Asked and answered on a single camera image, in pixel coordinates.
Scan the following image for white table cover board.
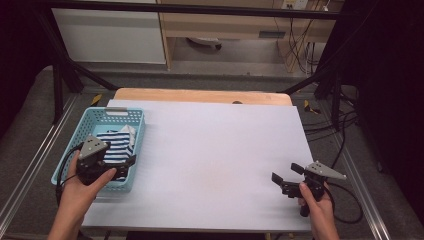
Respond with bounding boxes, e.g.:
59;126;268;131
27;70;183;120
81;99;315;233

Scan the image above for grey chair base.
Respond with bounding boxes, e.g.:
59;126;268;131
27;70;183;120
185;36;224;51

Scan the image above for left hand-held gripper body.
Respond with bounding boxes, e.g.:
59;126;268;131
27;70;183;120
76;134;114;186

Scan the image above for white power strip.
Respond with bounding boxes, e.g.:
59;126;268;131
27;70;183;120
281;0;309;10

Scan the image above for light blue plastic basket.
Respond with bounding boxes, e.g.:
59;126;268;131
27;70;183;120
50;106;147;194

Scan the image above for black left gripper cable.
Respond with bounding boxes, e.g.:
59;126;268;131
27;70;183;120
54;143;84;206

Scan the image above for light wooden desk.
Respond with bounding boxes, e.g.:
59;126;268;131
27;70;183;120
156;0;344;73

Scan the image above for aluminium rail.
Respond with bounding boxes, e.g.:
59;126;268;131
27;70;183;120
0;94;80;228
318;99;392;240

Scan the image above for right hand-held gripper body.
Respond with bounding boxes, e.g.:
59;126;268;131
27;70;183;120
299;160;348;218

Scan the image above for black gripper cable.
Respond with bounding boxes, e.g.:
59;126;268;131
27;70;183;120
324;181;364;225
54;143;84;206

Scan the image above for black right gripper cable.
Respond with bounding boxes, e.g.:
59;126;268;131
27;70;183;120
324;181;364;225

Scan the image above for blue white striped shirt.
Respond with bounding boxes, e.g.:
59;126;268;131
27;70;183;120
95;124;138;183

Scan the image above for black floor cables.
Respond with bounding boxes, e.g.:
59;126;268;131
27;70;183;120
301;93;360;138

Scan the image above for black horizontal frame bar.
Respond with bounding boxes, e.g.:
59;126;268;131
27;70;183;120
33;0;344;21

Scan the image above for person's left hand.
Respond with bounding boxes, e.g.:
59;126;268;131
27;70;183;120
59;150;118;218

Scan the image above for person's right hand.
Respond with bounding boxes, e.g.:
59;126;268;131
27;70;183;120
297;182;338;231

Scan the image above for black metal stand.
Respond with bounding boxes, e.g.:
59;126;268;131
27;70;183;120
33;6;120;125
281;49;345;132

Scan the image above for black curtain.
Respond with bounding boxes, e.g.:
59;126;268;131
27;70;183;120
0;0;56;138
316;0;424;214

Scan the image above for wooden table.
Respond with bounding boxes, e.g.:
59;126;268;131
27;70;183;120
113;87;294;107

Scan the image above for yellow black clamp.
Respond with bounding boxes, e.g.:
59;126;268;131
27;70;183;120
303;99;322;115
89;93;103;108

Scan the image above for white cabinet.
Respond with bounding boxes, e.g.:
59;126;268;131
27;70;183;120
51;0;167;65

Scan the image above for hanging cable bundle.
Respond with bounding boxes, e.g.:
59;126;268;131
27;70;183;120
271;0;330;76

